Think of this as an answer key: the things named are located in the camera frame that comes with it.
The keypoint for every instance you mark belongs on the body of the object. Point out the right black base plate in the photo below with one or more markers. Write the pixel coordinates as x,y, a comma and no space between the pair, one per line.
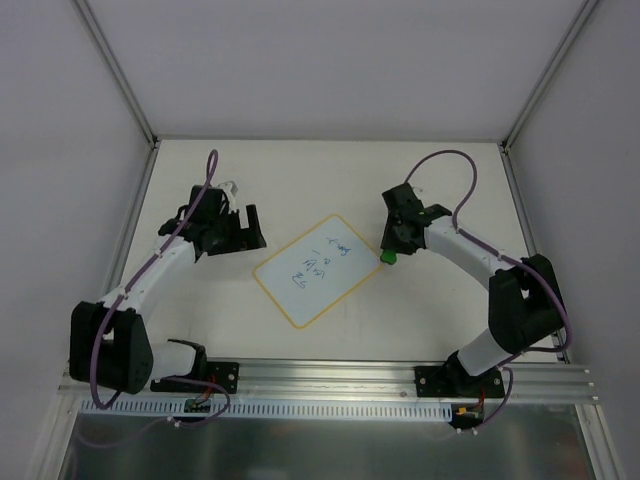
437,382

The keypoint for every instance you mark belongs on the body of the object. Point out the aluminium mounting rail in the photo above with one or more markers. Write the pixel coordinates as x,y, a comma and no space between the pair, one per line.
531,383

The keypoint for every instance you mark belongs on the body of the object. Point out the right aluminium frame post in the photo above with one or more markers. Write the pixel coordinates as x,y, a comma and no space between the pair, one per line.
559,54

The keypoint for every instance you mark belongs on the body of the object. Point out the white slotted cable duct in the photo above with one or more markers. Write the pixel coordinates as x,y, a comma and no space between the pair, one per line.
286,409

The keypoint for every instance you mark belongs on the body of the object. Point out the left aluminium frame post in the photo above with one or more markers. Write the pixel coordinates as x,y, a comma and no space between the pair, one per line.
108,56

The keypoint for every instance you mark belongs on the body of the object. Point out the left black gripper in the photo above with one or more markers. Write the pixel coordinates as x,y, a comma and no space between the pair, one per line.
239,234

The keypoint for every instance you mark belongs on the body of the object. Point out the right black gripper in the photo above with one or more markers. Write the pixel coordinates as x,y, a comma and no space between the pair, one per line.
395,236

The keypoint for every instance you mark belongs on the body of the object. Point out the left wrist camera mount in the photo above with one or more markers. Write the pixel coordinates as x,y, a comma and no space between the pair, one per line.
230,190

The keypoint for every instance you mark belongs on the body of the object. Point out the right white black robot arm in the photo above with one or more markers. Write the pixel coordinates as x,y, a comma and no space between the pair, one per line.
524,302

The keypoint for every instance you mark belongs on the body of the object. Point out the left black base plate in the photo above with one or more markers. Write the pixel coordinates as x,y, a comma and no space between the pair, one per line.
223,374

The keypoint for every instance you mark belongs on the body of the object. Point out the yellow framed whiteboard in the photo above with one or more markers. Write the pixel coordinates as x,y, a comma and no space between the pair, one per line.
313,273

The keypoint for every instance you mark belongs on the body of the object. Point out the green whiteboard eraser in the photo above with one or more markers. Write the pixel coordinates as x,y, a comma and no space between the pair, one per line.
388,257

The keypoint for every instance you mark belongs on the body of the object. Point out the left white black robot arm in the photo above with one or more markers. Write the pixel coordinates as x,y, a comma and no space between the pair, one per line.
109,343

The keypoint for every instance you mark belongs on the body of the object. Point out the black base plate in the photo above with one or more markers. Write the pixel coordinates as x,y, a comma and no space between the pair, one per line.
223,374
437,382

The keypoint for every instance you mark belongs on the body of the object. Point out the aluminium frame post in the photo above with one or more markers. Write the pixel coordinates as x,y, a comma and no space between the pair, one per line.
108,56
559,54

